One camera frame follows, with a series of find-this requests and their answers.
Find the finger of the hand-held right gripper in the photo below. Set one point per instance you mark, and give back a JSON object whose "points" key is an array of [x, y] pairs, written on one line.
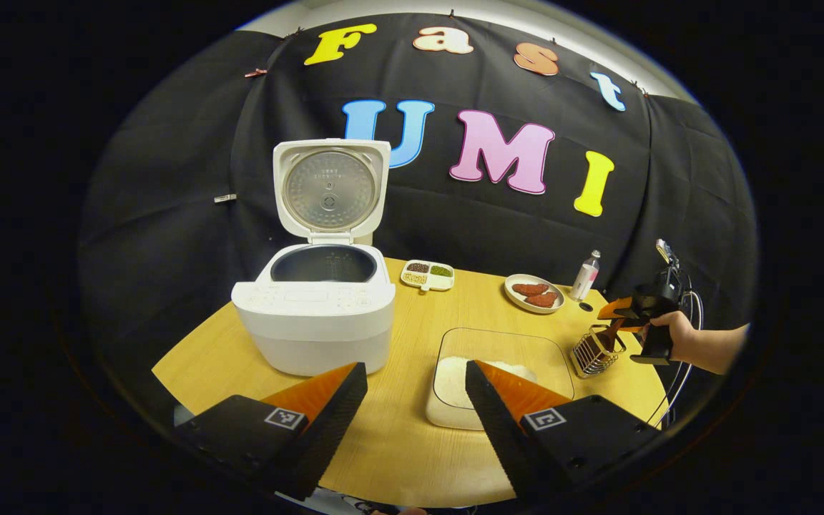
{"points": [[621, 309]]}

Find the white rice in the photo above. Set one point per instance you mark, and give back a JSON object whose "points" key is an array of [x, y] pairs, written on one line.
{"points": [[451, 383]]}

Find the clear bottle pink label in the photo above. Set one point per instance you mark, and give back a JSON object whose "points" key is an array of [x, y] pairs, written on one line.
{"points": [[585, 277]]}

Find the black backdrop cloth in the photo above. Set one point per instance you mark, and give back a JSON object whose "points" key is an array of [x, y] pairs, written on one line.
{"points": [[169, 214]]}

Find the white rice cooker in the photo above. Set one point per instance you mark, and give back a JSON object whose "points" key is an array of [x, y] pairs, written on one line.
{"points": [[312, 322]]}

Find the red sausage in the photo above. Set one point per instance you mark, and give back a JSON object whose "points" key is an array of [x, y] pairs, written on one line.
{"points": [[530, 289], [542, 300]]}

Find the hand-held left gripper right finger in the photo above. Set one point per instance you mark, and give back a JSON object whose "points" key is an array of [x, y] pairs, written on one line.
{"points": [[501, 436]]}

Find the white divided bean dish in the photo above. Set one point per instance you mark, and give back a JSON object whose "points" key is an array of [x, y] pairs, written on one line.
{"points": [[426, 275]]}

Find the clear glass dish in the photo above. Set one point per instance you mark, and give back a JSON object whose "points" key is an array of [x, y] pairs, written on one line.
{"points": [[555, 350]]}

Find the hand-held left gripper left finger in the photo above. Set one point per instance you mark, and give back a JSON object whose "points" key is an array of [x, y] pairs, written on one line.
{"points": [[326, 436]]}

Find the silver cloth clip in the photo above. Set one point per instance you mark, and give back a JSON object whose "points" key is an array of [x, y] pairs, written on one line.
{"points": [[225, 198]]}

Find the white round plate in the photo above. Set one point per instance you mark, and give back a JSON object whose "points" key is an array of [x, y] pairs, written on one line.
{"points": [[516, 299]]}

